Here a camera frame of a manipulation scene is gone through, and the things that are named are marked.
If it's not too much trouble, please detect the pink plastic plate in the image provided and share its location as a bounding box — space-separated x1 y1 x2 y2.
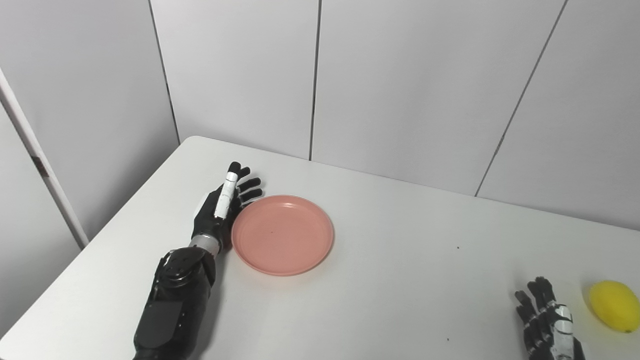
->
230 194 335 277

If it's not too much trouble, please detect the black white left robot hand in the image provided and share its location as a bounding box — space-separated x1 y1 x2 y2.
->
191 160 264 252

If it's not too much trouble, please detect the white partition post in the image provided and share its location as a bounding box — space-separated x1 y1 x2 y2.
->
0 66 90 250

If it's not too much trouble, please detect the yellow lemon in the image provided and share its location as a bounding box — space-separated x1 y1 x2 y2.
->
587 280 640 334

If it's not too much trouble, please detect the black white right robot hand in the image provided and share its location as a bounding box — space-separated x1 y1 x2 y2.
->
514 276 587 360

